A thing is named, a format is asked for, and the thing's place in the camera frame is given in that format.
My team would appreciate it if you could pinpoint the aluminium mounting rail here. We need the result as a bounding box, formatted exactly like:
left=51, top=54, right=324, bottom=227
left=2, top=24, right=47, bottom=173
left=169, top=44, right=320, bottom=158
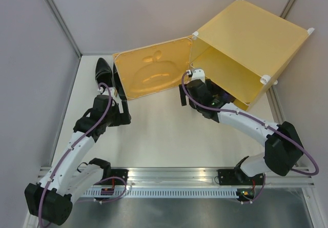
left=35, top=166, right=315, bottom=188

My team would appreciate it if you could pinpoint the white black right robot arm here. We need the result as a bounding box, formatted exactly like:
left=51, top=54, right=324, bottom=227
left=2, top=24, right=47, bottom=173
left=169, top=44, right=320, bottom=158
left=179, top=79, right=303, bottom=184

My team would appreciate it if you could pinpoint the white slotted cable duct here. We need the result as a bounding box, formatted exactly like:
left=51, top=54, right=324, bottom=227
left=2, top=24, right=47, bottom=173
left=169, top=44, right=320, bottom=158
left=82, top=187, right=238, bottom=199

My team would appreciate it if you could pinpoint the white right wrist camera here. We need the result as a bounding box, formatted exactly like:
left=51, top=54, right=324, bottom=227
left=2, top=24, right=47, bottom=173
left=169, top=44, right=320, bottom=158
left=187, top=68, right=206, bottom=82

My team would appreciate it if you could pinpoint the black leather shoe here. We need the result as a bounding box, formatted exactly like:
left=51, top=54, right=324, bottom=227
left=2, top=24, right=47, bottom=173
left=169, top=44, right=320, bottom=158
left=95, top=58, right=113, bottom=87
left=113, top=64, right=127, bottom=100

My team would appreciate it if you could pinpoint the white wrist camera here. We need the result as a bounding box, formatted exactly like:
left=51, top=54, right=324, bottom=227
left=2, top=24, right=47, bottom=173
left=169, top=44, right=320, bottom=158
left=98, top=82, right=121, bottom=106
left=187, top=68, right=206, bottom=82

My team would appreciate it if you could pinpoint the yellow plastic shoe cabinet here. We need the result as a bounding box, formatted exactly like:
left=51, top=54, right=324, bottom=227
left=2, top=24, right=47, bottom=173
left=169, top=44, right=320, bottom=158
left=190, top=0, right=314, bottom=110

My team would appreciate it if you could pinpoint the yellow cabinet door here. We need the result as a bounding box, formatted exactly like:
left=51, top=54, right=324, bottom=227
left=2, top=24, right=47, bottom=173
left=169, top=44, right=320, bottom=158
left=113, top=36, right=193, bottom=100

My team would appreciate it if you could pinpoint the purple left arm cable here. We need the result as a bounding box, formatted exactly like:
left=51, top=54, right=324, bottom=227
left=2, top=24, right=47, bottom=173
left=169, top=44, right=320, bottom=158
left=38, top=83, right=129, bottom=226

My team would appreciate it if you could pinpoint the black leather shoe left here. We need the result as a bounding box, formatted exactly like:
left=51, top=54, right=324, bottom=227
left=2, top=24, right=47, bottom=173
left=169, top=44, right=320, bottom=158
left=95, top=58, right=113, bottom=87

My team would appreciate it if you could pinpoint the aluminium frame post left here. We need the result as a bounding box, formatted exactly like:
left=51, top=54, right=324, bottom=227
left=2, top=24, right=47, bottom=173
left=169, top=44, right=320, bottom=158
left=45, top=0, right=82, bottom=59

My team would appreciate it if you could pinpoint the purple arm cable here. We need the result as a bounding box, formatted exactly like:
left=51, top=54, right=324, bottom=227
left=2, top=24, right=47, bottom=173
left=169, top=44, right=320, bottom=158
left=181, top=70, right=320, bottom=175
left=38, top=83, right=129, bottom=226

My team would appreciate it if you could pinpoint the aluminium frame post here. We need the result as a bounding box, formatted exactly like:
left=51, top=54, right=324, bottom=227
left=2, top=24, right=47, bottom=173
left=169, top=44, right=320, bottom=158
left=279, top=0, right=308, bottom=18
left=45, top=0, right=82, bottom=59

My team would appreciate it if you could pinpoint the black leather shoe right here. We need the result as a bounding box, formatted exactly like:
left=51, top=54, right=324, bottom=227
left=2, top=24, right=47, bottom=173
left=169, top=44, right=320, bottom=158
left=113, top=64, right=127, bottom=100

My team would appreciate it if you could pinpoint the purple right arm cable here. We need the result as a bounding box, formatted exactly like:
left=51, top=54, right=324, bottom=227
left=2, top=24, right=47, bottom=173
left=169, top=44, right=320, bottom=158
left=181, top=70, right=320, bottom=175

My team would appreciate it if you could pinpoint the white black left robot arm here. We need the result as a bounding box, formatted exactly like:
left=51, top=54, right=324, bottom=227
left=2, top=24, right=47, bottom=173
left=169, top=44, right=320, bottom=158
left=24, top=95, right=131, bottom=227

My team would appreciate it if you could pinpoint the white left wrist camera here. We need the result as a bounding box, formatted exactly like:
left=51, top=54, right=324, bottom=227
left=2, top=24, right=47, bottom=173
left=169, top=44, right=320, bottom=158
left=98, top=82, right=121, bottom=106

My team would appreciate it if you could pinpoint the aluminium frame post right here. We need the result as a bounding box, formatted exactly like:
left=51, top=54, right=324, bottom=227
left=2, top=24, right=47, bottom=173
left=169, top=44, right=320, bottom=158
left=279, top=0, right=308, bottom=18

